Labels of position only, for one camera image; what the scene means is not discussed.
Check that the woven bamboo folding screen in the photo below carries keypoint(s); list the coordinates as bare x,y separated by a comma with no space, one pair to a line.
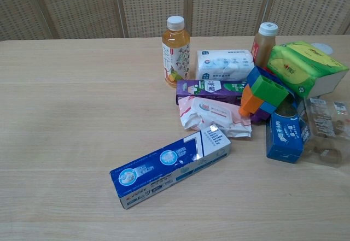
153,6

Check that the green tissue pack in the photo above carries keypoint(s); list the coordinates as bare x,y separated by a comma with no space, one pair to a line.
300,66

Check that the colourful building block toy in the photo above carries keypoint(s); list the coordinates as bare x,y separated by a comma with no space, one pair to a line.
263,89

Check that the blue white box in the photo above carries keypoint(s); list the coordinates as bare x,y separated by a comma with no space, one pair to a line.
164,165

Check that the white tissue pack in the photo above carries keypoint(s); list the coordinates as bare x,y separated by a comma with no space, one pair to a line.
218,64

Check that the brown juice bottle white cap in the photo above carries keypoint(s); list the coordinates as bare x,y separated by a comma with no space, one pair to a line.
262,48

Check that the clear plastic snack box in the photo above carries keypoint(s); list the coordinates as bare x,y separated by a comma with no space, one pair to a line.
328,127

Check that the pink wet wipes pack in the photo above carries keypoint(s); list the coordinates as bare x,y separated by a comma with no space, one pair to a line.
210,113

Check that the yellow tea bottle white cap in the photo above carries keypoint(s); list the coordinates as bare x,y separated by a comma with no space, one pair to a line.
175,52

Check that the blue snack box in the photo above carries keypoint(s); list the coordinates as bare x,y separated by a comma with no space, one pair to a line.
284,138

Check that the purple carton box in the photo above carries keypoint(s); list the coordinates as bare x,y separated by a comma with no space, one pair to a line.
207,88

